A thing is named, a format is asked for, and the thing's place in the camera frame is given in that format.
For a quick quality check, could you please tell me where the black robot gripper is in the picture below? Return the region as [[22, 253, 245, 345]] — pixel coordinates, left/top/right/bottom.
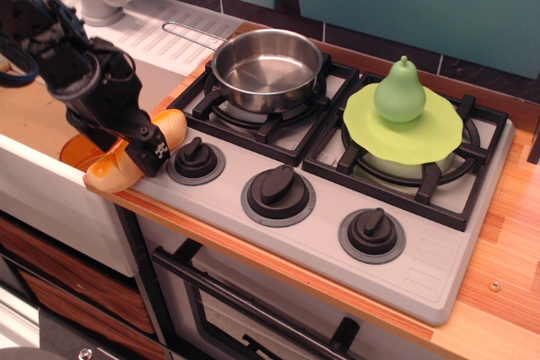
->
[[24, 0, 170, 177]]

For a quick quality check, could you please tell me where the yellow toy bread loaf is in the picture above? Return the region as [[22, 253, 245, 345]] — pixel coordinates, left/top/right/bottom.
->
[[84, 109, 187, 193]]

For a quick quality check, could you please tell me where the green toy pear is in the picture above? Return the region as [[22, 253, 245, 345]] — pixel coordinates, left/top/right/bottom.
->
[[374, 56, 426, 123]]

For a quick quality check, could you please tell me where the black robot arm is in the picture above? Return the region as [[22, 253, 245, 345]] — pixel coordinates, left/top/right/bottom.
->
[[1, 0, 170, 177]]

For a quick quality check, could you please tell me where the black left stove knob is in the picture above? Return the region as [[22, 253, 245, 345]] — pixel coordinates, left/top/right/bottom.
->
[[166, 137, 226, 186]]

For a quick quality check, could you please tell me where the black stove knob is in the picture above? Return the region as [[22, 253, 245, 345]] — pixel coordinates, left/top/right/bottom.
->
[[240, 164, 316, 228], [338, 207, 406, 265], [166, 137, 226, 186]]

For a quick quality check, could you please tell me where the black middle stove knob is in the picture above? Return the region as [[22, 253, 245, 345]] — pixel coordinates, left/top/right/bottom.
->
[[240, 164, 316, 228]]

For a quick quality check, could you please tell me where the stainless steel pot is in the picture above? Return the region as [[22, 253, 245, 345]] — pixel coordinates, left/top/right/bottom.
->
[[162, 21, 323, 114]]

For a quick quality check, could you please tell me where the grey toy stove top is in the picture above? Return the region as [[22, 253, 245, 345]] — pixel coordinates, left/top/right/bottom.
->
[[136, 61, 515, 325]]

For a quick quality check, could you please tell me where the black right stove knob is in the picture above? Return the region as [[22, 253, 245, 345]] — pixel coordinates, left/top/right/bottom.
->
[[338, 207, 406, 265]]

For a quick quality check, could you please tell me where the light green plate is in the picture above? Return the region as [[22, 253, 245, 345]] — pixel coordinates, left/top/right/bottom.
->
[[343, 83, 464, 165]]

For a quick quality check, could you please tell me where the orange plastic cup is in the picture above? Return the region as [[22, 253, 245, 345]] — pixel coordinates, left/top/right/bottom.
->
[[59, 134, 105, 172]]

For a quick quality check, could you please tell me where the white toy sink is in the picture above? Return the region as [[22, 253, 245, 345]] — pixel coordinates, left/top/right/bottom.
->
[[1, 0, 240, 277]]

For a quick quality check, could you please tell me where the wooden drawer front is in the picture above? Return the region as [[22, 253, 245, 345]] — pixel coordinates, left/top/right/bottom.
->
[[1, 212, 155, 335]]

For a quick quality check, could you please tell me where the black left burner grate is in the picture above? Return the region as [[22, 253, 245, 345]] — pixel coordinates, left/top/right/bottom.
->
[[169, 53, 360, 166]]

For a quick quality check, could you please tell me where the black burner grate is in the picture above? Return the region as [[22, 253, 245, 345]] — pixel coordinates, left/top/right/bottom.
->
[[302, 73, 513, 232], [169, 53, 360, 166]]

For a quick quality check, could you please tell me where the oven door with window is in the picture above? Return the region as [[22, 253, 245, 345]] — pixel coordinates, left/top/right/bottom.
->
[[138, 216, 406, 360]]

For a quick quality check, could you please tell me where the black right burner grate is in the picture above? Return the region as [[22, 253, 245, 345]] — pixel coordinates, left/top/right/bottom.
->
[[302, 73, 513, 232]]

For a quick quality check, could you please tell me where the black oven door handle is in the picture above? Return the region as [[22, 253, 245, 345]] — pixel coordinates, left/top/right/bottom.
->
[[151, 245, 360, 360]]

